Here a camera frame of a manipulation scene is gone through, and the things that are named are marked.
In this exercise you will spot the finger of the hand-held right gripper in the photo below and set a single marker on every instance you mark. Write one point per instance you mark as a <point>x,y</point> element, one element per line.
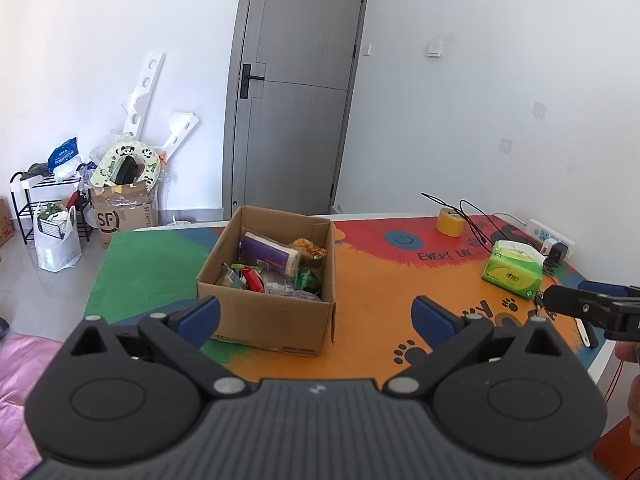
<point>602,288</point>
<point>575,302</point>

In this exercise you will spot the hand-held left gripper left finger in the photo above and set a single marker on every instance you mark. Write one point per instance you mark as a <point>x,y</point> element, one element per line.
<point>200,319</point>

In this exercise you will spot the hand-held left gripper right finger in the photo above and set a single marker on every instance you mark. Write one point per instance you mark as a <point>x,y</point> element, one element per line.
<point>431,321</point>

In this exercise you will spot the cardboard box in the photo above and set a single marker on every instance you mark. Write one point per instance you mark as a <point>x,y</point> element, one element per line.
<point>270,320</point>

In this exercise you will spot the pile of assorted snacks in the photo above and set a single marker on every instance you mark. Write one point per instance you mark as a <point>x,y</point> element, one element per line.
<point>270,260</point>

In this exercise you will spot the person's right hand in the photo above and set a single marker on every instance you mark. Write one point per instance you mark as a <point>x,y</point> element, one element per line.
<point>629,352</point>

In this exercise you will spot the white plastic strip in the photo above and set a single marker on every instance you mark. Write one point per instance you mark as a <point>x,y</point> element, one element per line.
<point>588,332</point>

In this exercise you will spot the black plug adapter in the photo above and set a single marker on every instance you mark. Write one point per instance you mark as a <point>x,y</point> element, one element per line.
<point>555,251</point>

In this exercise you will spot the colourful printed table mat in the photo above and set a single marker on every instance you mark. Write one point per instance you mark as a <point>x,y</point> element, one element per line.
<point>380,290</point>

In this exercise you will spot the green tissue pack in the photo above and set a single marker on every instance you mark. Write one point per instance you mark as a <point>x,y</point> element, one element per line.
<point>512,272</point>

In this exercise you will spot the white power strip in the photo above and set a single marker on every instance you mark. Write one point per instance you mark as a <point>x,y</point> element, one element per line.
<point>547,230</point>

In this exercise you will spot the yellow tape roll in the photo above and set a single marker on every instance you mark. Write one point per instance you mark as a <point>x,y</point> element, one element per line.
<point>450,222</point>

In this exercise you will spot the taped shipping carton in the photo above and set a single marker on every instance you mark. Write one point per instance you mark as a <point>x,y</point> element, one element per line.
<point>130,215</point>

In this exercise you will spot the white plastic shopping bag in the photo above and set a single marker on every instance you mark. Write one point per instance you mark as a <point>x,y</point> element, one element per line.
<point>57,250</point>

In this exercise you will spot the short white perforated board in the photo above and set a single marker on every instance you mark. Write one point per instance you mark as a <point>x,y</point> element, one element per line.
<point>180,130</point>

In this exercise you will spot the pink blanket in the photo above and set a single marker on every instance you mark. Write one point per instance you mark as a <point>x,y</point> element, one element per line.
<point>20,385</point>

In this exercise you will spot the black metal rack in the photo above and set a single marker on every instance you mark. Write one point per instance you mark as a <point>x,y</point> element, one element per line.
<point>22,210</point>

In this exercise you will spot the blue and white bag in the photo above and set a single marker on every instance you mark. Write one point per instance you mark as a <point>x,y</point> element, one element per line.
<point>65,155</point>

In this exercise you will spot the brown carton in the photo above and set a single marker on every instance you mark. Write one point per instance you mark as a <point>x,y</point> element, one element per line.
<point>5,222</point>

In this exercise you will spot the tall white perforated board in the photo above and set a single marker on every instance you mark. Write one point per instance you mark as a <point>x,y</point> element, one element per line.
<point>145,90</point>

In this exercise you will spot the grey door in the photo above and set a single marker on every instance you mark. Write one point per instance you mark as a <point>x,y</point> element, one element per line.
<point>295,85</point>

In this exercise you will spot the white adhesive wall hook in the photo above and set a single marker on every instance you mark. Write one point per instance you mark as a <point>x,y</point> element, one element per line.
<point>506,146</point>

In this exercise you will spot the large white wall switch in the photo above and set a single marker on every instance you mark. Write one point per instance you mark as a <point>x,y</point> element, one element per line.
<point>435,48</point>

